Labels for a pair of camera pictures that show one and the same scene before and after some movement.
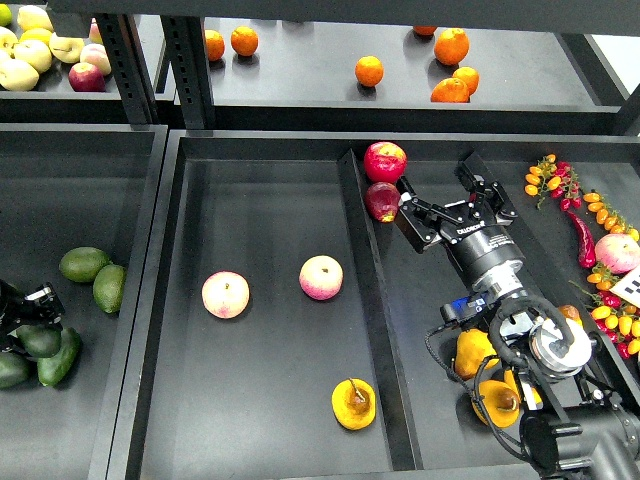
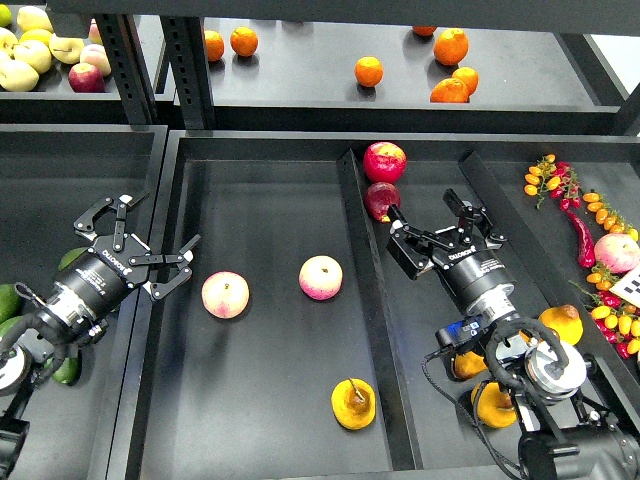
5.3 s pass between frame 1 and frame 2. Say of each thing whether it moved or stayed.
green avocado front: moved
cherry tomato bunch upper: stayed
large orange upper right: stayed
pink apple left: stayed
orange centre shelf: stayed
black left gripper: moved
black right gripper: moved
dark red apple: stayed
